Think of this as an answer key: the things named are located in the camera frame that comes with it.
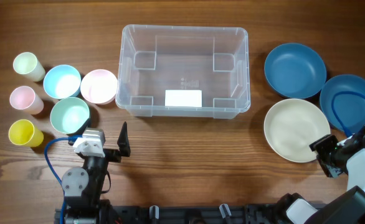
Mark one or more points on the pale green plastic cup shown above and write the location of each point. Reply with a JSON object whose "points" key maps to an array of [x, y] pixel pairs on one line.
{"points": [[27, 65]]}

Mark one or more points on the light blue plastic bowl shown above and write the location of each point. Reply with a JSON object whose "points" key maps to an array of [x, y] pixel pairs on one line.
{"points": [[62, 81]]}

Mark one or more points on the pink plastic bowl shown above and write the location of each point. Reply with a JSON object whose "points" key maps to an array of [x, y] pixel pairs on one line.
{"points": [[99, 86]]}

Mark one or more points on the clear plastic storage container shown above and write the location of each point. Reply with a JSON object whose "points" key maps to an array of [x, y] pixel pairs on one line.
{"points": [[154, 59]]}

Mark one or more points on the mint green plastic bowl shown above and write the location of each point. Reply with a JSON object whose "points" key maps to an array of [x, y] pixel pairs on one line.
{"points": [[68, 115]]}

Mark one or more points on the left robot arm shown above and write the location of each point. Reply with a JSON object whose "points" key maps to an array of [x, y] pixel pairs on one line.
{"points": [[83, 186]]}

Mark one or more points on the pink plastic cup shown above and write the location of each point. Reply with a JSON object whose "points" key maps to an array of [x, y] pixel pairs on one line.
{"points": [[25, 99]]}

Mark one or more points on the dark blue plate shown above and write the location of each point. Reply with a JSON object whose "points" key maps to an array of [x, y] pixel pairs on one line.
{"points": [[344, 110], [295, 70]]}

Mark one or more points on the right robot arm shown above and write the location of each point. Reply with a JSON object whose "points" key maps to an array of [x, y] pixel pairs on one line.
{"points": [[335, 158]]}

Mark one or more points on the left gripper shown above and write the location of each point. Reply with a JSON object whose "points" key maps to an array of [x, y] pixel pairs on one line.
{"points": [[115, 155]]}

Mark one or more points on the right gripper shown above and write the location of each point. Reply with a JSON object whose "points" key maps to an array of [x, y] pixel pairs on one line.
{"points": [[321, 150]]}

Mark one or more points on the yellow plastic cup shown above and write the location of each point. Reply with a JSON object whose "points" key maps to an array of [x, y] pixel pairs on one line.
{"points": [[24, 133]]}

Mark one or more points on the cream plate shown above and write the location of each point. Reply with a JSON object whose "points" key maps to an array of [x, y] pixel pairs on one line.
{"points": [[291, 125]]}

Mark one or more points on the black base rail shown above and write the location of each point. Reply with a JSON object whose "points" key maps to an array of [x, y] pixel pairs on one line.
{"points": [[247, 214]]}

